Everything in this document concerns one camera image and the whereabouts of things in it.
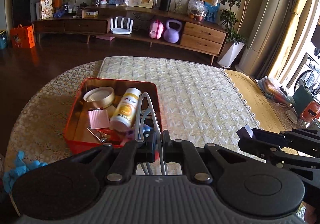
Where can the blue rubber gloves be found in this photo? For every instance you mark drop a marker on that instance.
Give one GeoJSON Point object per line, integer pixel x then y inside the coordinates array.
{"type": "Point", "coordinates": [10, 177]}

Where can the orange gift bag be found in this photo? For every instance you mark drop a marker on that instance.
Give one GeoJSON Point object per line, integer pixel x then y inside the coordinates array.
{"type": "Point", "coordinates": [22, 37]}

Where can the silver nail clipper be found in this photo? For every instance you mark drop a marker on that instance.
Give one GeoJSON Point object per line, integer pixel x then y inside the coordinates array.
{"type": "Point", "coordinates": [100, 136]}

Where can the black mini fridge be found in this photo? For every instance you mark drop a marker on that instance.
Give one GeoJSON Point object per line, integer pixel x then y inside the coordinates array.
{"type": "Point", "coordinates": [23, 12]}

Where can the white wifi router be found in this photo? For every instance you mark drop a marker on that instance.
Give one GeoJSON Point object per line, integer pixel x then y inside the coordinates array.
{"type": "Point", "coordinates": [121, 25]}

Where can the blue gift bag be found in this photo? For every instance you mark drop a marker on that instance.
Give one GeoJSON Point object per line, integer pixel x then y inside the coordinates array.
{"type": "Point", "coordinates": [212, 11]}

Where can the white vitamin bottle yellow label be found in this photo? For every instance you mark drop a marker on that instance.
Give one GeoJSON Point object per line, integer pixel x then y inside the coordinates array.
{"type": "Point", "coordinates": [125, 113]}

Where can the yellow woven table mat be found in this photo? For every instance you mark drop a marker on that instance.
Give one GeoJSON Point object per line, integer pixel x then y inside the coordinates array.
{"type": "Point", "coordinates": [260, 106]}

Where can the white frame sunglasses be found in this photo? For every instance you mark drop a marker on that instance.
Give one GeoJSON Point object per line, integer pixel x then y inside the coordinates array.
{"type": "Point", "coordinates": [146, 121]}

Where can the stack of colourful folders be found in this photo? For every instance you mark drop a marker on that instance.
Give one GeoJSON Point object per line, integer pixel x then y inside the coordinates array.
{"type": "Point", "coordinates": [272, 91]}

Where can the red metal tin box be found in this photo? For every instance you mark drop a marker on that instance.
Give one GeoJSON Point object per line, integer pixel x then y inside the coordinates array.
{"type": "Point", "coordinates": [77, 136]}

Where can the purple kettlebell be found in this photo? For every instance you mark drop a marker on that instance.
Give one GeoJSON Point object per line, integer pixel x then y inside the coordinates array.
{"type": "Point", "coordinates": [172, 35]}

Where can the black cylinder speaker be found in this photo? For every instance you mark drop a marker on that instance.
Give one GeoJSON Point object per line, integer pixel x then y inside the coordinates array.
{"type": "Point", "coordinates": [164, 5]}

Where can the cereal box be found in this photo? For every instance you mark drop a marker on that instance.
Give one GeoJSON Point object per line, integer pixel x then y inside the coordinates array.
{"type": "Point", "coordinates": [46, 9]}

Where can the tall green potted tree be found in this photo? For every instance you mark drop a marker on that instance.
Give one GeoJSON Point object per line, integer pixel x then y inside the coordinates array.
{"type": "Point", "coordinates": [231, 19]}

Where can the washing machine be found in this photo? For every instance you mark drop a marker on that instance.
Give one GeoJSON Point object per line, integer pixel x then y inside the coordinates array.
{"type": "Point", "coordinates": [307, 75]}

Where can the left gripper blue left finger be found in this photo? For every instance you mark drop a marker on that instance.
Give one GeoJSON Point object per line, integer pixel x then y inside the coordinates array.
{"type": "Point", "coordinates": [151, 150]}

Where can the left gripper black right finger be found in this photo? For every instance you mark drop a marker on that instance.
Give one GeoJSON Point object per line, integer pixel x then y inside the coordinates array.
{"type": "Point", "coordinates": [172, 149]}

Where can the dark blue bucket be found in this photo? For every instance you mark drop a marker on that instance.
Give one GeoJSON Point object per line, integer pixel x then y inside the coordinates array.
{"type": "Point", "coordinates": [3, 39]}

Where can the purple small block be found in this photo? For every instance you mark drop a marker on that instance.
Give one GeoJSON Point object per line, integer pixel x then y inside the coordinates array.
{"type": "Point", "coordinates": [245, 132]}

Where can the pink ridged small box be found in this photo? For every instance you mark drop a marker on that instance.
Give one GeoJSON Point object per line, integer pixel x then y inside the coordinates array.
{"type": "Point", "coordinates": [98, 119]}

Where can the white standing air conditioner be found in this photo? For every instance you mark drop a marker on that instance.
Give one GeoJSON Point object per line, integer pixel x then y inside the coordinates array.
{"type": "Point", "coordinates": [263, 36]}

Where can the round gold tin lid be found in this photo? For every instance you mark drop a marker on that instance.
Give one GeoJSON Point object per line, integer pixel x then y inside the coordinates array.
{"type": "Point", "coordinates": [100, 98]}

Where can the purple sheep toy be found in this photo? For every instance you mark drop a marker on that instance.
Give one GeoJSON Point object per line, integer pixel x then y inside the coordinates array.
{"type": "Point", "coordinates": [144, 128]}

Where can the wooden tv console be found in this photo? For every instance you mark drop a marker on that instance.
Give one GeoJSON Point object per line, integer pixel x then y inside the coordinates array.
{"type": "Point", "coordinates": [203, 37]}

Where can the white round coaster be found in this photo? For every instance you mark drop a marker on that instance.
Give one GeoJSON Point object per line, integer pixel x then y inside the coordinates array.
{"type": "Point", "coordinates": [292, 116]}

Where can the pink small case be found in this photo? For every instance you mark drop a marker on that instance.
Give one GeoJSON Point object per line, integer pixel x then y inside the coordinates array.
{"type": "Point", "coordinates": [156, 29]}

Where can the bag of fruit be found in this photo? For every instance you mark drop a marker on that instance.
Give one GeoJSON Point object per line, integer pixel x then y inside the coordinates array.
{"type": "Point", "coordinates": [197, 10]}

